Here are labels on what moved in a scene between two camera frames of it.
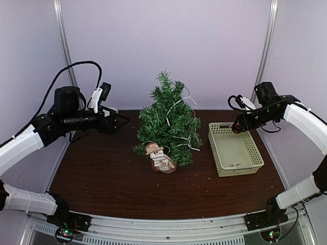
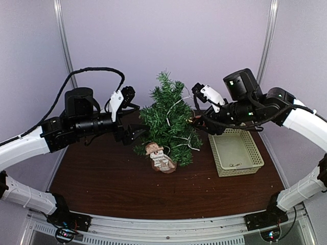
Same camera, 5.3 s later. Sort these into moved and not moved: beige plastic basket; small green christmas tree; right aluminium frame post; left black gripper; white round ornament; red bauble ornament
Moved: left black gripper; red bauble ornament
Not moved: white round ornament; beige plastic basket; small green christmas tree; right aluminium frame post
